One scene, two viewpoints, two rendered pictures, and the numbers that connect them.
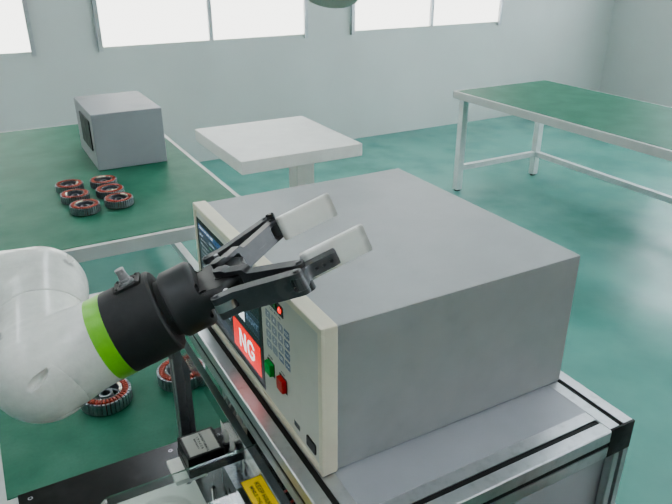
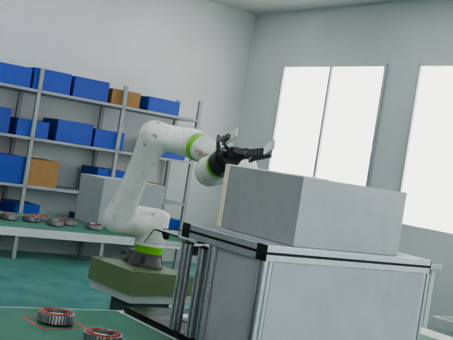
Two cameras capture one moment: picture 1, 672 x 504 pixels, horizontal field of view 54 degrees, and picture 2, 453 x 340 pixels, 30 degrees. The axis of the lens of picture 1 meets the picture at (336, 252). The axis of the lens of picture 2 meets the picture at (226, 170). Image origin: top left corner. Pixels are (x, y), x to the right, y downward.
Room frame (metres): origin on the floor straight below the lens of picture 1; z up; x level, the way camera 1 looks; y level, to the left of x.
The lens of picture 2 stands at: (0.30, -2.70, 1.32)
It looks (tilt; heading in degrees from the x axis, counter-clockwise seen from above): 0 degrees down; 84
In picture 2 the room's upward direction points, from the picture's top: 9 degrees clockwise
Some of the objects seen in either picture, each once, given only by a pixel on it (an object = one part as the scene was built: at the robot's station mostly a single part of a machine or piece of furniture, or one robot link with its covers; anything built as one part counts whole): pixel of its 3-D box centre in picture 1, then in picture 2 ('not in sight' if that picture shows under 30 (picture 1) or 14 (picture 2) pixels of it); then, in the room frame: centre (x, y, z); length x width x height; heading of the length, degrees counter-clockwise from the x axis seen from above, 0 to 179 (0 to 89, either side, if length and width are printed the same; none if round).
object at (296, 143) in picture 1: (278, 211); not in sight; (1.80, 0.17, 0.98); 0.37 x 0.35 x 0.46; 29
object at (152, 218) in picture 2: not in sight; (149, 229); (0.41, 0.91, 0.99); 0.16 x 0.13 x 0.19; 25
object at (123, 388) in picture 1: (105, 395); not in sight; (1.20, 0.52, 0.77); 0.11 x 0.11 x 0.04
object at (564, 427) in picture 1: (361, 353); (307, 248); (0.88, -0.04, 1.09); 0.68 x 0.44 x 0.05; 29
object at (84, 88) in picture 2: not in sight; (83, 89); (-0.38, 6.78, 1.89); 0.42 x 0.42 x 0.22; 29
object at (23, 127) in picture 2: not in sight; (24, 127); (-0.91, 6.49, 1.37); 0.42 x 0.36 x 0.18; 121
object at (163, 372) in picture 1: (181, 373); not in sight; (1.28, 0.37, 0.77); 0.11 x 0.11 x 0.04
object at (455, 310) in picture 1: (368, 288); (311, 209); (0.87, -0.05, 1.22); 0.44 x 0.39 x 0.20; 29
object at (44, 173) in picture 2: not in sight; (34, 171); (-0.74, 6.59, 0.92); 0.40 x 0.36 x 0.28; 119
